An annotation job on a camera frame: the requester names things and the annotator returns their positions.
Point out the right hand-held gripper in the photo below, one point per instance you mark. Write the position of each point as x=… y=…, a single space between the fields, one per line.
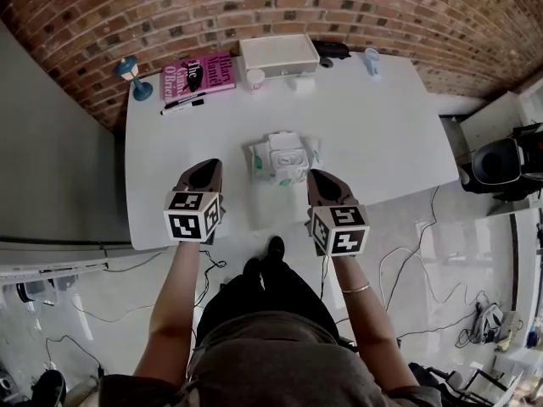
x=335 y=210

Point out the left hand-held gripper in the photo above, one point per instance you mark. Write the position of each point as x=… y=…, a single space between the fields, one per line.
x=196 y=197

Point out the white wet wipes pack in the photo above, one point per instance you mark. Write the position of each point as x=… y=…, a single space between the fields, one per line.
x=283 y=163

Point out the person's right forearm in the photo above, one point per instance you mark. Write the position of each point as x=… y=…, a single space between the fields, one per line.
x=370 y=312

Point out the person's left forearm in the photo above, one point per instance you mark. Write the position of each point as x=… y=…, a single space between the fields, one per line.
x=174 y=303

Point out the person's black shoe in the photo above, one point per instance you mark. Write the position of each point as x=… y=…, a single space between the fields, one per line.
x=251 y=268
x=275 y=247

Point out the black marker pen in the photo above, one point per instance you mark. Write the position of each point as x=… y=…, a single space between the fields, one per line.
x=185 y=99
x=183 y=107

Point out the person's black trousers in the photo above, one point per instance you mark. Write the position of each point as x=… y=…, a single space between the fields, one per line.
x=263 y=303

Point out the pink book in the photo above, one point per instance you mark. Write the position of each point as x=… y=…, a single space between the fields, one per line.
x=196 y=77

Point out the white paper cup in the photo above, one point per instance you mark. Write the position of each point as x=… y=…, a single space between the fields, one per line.
x=256 y=80

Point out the small white box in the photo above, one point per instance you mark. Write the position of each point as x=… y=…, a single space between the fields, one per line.
x=302 y=82

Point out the blue table lamp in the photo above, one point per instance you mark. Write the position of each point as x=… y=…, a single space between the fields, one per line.
x=135 y=78

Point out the black round tape roll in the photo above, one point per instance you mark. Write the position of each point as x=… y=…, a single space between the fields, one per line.
x=326 y=63

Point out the white drawer organizer box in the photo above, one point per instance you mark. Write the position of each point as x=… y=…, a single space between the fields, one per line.
x=278 y=59

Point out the black power strip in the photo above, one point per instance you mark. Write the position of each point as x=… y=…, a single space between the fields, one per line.
x=331 y=49

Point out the person's grey shirt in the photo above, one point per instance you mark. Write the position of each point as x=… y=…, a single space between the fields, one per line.
x=271 y=367

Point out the black office chair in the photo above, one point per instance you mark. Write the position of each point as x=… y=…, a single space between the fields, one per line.
x=505 y=163

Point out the grey backpack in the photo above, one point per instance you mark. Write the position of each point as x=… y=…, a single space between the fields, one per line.
x=488 y=323

